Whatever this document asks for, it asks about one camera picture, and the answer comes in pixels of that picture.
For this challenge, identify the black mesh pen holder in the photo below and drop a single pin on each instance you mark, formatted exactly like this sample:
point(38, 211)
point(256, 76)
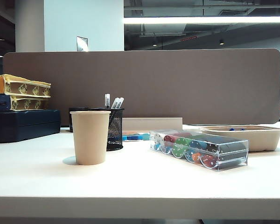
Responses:
point(116, 130)

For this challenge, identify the brown fabric desk divider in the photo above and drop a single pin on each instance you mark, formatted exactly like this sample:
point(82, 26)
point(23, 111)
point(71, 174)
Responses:
point(177, 88)

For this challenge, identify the white poker chip stack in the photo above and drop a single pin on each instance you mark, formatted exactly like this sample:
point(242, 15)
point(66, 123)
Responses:
point(158, 138)

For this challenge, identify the orange poker chip stack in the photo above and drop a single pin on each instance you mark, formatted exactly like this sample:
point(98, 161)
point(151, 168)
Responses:
point(197, 157)

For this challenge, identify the teal magnetic numbers pack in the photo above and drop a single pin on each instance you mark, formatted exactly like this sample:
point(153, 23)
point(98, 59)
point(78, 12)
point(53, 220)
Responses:
point(133, 137)

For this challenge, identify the light blue poker chip stack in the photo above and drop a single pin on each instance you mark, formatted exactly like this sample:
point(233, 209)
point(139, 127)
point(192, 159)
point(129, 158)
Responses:
point(156, 147)

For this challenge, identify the silver wall sign plate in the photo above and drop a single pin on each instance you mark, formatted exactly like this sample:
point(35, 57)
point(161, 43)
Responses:
point(82, 44)

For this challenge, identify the red poker chip stack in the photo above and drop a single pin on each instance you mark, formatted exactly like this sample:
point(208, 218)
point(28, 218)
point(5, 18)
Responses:
point(209, 161)
point(170, 139)

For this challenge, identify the beige pulp tray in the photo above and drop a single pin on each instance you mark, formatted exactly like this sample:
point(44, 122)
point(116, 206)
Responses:
point(259, 140)

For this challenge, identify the kraft paper cup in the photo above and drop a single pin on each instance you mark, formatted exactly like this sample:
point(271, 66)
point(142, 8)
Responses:
point(90, 140)

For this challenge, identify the blue and yellow box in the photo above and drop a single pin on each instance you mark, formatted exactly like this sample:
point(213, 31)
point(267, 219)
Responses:
point(25, 104)

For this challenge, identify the green poker chip stack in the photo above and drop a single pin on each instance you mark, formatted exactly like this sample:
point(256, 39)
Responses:
point(183, 141)
point(178, 150)

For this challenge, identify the black poker chip stack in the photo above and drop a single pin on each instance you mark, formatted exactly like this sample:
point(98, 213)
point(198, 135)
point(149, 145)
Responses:
point(232, 161)
point(226, 145)

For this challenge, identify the long ceiling light strip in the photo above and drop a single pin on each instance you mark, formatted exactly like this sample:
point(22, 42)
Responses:
point(200, 20)

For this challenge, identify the clear plastic poker chip case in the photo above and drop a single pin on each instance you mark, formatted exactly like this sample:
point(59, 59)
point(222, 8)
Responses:
point(231, 151)

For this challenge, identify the yellow box with letter Y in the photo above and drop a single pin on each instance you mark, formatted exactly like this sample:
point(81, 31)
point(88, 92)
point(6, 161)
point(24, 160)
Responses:
point(25, 88)

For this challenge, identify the dark blue case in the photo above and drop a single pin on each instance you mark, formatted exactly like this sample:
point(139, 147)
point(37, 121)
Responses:
point(25, 126)

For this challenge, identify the small blue item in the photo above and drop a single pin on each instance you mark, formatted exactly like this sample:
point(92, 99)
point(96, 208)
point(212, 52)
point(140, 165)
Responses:
point(242, 128)
point(232, 128)

